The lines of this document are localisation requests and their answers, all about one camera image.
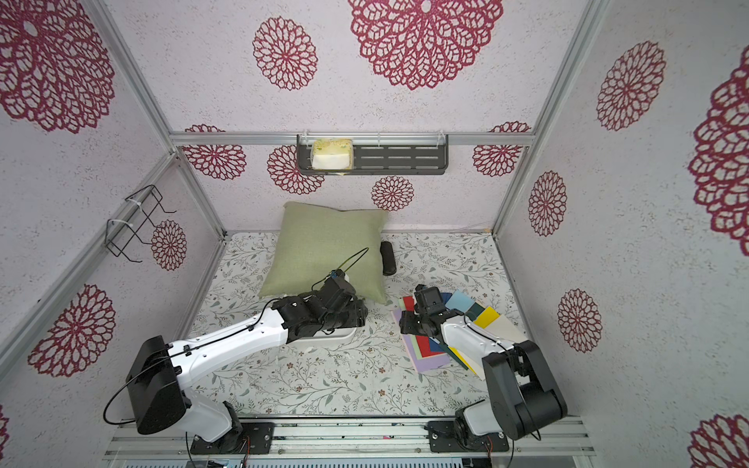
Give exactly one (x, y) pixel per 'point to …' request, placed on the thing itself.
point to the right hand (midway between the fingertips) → (405, 319)
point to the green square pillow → (310, 242)
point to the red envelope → (423, 341)
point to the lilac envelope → (420, 365)
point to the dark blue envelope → (434, 345)
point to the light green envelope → (402, 308)
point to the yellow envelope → (489, 316)
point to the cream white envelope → (501, 328)
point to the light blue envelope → (459, 300)
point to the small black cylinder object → (389, 267)
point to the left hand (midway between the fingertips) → (358, 314)
